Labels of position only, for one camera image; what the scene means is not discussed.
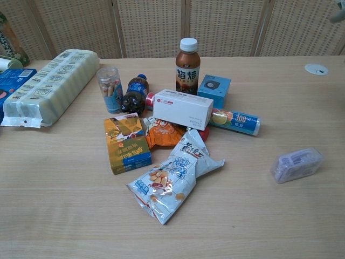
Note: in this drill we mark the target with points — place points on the light blue square box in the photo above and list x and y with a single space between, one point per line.
215 90

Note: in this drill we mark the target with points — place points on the orange snack packet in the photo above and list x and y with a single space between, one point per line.
164 133

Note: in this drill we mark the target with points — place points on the yellow and blue box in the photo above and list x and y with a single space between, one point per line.
128 148

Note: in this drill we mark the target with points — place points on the clear jar of biscuit sticks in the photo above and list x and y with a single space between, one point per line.
110 91

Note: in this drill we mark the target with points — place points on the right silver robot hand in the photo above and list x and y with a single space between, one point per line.
339 16

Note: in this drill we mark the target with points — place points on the white rectangular carton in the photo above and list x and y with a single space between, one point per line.
180 109

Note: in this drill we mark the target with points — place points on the small Pepsi cola bottle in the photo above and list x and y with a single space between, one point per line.
134 94

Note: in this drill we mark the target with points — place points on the clear plastic purple case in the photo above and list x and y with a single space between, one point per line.
296 166

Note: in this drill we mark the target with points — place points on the woven folding screen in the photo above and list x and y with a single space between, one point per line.
151 27

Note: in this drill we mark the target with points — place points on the blue roll of bags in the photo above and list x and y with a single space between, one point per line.
237 121

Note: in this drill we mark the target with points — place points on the brown tea bottle white cap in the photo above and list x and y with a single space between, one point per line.
187 73

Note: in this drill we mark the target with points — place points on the long pale yellow pack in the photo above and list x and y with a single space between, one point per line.
54 86

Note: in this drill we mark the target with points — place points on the blue Oreo box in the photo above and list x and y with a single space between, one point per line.
13 86

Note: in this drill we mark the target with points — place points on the white peanut snack bag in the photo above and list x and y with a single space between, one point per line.
172 180

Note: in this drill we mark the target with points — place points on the green tea bottle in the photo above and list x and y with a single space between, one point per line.
12 43

